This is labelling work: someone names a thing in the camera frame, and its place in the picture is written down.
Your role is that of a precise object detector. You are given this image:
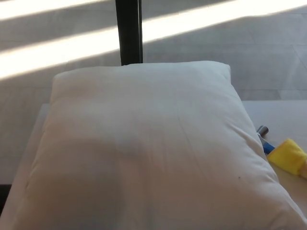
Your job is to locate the yellow cloth handle wrap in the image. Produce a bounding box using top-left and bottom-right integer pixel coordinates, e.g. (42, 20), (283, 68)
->
(266, 138), (307, 177)

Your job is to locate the white pillow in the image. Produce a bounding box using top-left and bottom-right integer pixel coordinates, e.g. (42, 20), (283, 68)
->
(8, 60), (307, 230)

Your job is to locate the black vertical post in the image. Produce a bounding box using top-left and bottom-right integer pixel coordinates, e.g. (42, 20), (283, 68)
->
(115, 0), (144, 66)

